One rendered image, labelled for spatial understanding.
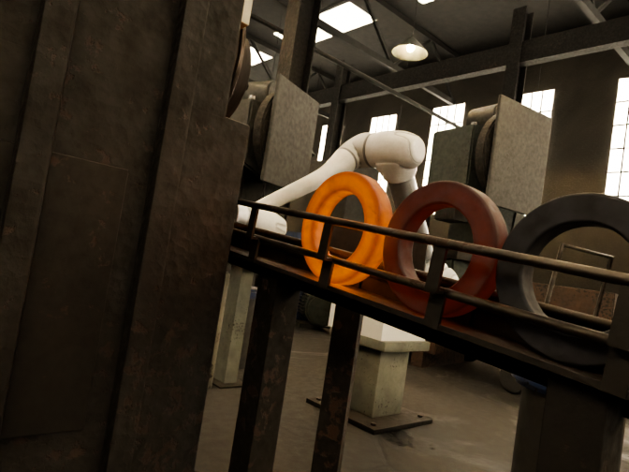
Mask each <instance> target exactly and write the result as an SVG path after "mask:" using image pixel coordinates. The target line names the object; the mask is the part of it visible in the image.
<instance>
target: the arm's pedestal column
mask: <svg viewBox="0 0 629 472"><path fill-rule="evenodd" d="M408 357H409V351H407V352H382V351H379V350H376V349H373V348H370V347H365V346H362V345H359V347H358V359H357V365H356V372H355V378H354V385H353V390H352V397H351V404H350V410H349V416H348V423H350V424H352V425H354V426H356V427H358V428H360V429H362V430H364V431H366V432H368V433H370V434H372V435H379V434H383V433H388V432H393V431H398V430H402V429H407V428H412V427H417V426H422V425H427V424H432V419H430V418H428V417H426V416H423V415H421V414H418V413H416V412H414V411H412V410H409V409H407V408H404V407H402V397H403V390H404V383H405V377H406V370H407V363H408ZM321 398H322V396H320V397H312V398H306V403H308V404H310V405H312V406H315V407H317V408H319V409H320V405H321Z"/></svg>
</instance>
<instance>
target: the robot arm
mask: <svg viewBox="0 0 629 472"><path fill-rule="evenodd" d="M424 156H425V145H424V142H423V140H422V139H421V138H420V137H419V136H417V135H415V134H413V133H410V132H406V131H399V130H389V131H379V132H374V133H361V134H358V135H356V136H355V137H353V138H351V139H350V140H348V141H347V142H345V143H344V144H343V145H342V146H341V147H340V148H339V149H338V150H337V151H336V152H335V153H334V154H333V155H332V156H331V158H330V159H329V160H328V161H327V162H326V163H325V164H324V165H323V166H322V167H321V168H319V169H318V170H316V171H314V172H312V173H310V174H309V175H307V176H305V177H303V178H301V179H299V180H297V181H296V182H294V183H292V184H289V185H287V186H285V187H283V188H281V189H279V190H277V191H275V192H273V193H271V194H270V195H268V196H267V197H265V198H263V199H260V200H258V201H256V202H259V203H264V204H269V205H274V206H279V207H280V206H282V205H284V204H286V203H288V202H290V201H292V200H294V199H298V198H300V197H302V196H304V195H306V194H308V193H311V192H313V191H315V190H316V189H317V188H318V187H319V186H320V185H322V184H323V183H324V182H325V181H326V180H327V179H328V178H329V177H331V176H332V175H334V174H337V173H340V172H344V171H354V170H356V169H358V168H360V169H366V168H376V169H377V170H378V171H379V173H380V174H381V175H382V177H383V178H384V180H385V181H387V182H388V184H389V188H390V192H391V195H392V198H393V201H394V205H395V209H396V210H397V208H398V207H399V205H400V204H401V203H402V202H403V201H404V199H405V198H407V197H408V196H409V195H410V194H411V193H412V192H414V191H415V190H417V182H416V178H415V175H416V172H417V167H418V166H419V165H420V164H421V163H422V161H423V159H424ZM251 210H252V208H250V207H246V206H241V205H237V211H236V216H235V222H238V223H242V224H245V225H248V223H249V219H250V214H251ZM256 228H260V229H266V230H269V231H273V232H277V233H281V234H284V235H285V234H286V221H285V220H284V219H283V218H282V217H281V216H280V215H279V214H276V213H273V212H268V211H264V210H259V212H258V217H257V221H256ZM418 232H419V233H426V234H429V232H428V227H427V223H426V220H425V221H424V222H423V224H422V225H421V226H420V228H419V230H418ZM431 258H432V246H431V245H429V248H428V255H427V261H426V268H425V272H428V270H429V267H430V263H431ZM443 276H444V277H448V278H452V279H456V280H459V278H458V276H457V275H456V273H455V272H454V271H453V270H452V269H451V268H448V267H447V265H446V264H445V268H444V272H443Z"/></svg>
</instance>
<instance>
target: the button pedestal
mask: <svg viewBox="0 0 629 472"><path fill-rule="evenodd" d="M228 264H229V265H231V270H230V277H229V282H228V288H227V298H226V304H225V311H224V316H223V322H222V328H221V333H220V339H219V346H218V351H217V357H216V363H215V368H214V374H213V381H212V384H213V385H214V386H215V387H217V388H219V389H230V388H241V386H242V381H240V380H239V379H237V376H238V370H239V364H240V358H241V347H242V341H243V336H244V330H245V323H246V318H247V312H248V306H249V300H250V294H251V288H252V283H253V276H254V273H253V272H251V271H248V270H246V269H244V268H242V267H239V266H237V265H234V264H231V263H229V262H228Z"/></svg>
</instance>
